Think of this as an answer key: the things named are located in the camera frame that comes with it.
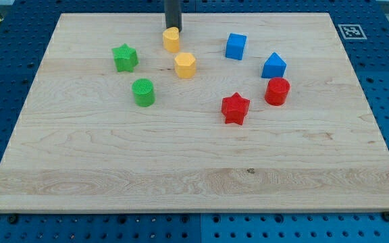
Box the green cylinder block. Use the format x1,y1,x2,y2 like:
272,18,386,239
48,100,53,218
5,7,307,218
132,78,155,107

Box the red star block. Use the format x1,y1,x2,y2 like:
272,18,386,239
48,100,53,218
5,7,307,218
221,92,250,125

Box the yellow hexagon block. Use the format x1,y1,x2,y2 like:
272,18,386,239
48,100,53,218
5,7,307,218
174,53,197,78

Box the wooden board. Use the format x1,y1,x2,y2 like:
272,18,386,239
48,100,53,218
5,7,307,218
0,13,389,214

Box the blue cube block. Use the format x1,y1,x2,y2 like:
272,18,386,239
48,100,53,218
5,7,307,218
225,33,247,60

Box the blue triangle block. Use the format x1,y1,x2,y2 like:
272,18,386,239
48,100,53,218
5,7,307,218
261,52,286,78

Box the yellow heart block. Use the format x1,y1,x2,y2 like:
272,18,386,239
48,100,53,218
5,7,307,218
162,27,180,53

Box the white fiducial marker tag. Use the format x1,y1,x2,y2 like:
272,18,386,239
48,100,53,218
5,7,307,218
338,24,367,40

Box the green star block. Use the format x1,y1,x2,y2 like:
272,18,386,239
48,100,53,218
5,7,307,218
112,43,138,72

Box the red cylinder block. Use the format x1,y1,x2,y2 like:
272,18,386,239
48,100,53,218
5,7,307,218
264,77,290,106

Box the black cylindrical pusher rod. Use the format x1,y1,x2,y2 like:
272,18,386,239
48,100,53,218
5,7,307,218
163,0,182,32

